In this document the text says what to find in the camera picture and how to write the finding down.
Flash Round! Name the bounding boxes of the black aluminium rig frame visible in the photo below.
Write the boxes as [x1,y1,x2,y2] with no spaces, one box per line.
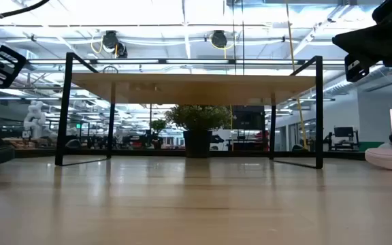
[14,148,367,161]

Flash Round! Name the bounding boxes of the white robot figure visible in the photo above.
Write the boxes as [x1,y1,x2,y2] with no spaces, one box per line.
[23,100,47,140]

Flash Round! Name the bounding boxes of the pink slide sandal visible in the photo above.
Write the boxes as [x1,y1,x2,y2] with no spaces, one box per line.
[365,142,392,172]

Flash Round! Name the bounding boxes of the green potted plant, black pot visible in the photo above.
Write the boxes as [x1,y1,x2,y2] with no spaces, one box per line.
[164,103,233,159]

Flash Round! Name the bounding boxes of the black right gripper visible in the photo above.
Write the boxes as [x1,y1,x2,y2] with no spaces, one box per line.
[331,13,392,83]

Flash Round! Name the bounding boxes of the green background block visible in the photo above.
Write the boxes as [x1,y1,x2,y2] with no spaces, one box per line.
[358,141,385,152]

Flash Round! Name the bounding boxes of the wooden shelf with black frame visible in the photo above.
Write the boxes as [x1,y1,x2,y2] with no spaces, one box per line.
[54,52,325,170]

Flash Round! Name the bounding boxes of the small background potted plant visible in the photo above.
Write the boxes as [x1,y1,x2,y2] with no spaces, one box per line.
[150,118,167,150]

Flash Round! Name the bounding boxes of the black ceiling cable reel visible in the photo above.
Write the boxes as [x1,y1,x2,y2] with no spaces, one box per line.
[210,29,229,49]
[101,30,129,59]

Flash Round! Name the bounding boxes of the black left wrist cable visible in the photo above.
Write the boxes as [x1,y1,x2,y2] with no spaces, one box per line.
[0,0,51,18]

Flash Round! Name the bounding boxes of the black cable with coil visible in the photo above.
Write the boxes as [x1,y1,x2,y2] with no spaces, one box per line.
[241,0,246,75]

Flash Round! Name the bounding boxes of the background monitor workstation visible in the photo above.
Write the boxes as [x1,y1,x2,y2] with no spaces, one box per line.
[324,125,361,151]

